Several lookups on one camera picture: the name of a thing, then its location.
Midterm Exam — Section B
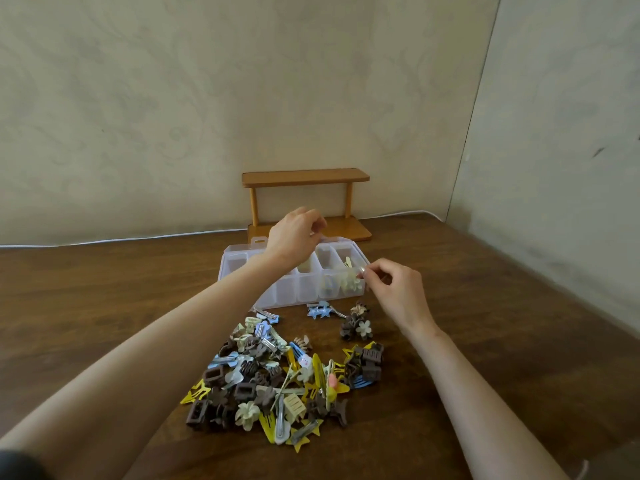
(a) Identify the person's right forearm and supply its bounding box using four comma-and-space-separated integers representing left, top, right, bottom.
407, 324, 571, 480

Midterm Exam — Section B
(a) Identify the person's left hand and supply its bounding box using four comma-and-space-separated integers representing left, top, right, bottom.
265, 206, 329, 273

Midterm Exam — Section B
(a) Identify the clear plastic compartment box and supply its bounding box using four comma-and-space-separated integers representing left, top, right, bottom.
217, 236, 372, 311

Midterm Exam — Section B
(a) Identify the white cable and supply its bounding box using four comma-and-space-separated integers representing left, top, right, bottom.
0, 210, 445, 249

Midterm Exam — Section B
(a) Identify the cream hair clip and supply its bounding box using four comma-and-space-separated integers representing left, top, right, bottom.
335, 268, 366, 295

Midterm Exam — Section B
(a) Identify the pile of mixed hair clips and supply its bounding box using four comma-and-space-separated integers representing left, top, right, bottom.
179, 307, 386, 454

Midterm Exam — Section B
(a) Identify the person's right hand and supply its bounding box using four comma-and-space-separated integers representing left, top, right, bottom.
359, 258, 441, 341

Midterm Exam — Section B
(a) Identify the person's left forearm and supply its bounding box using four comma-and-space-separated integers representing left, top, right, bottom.
0, 252, 286, 480

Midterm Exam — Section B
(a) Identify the small wooden shelf rack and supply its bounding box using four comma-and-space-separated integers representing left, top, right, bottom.
241, 168, 373, 244

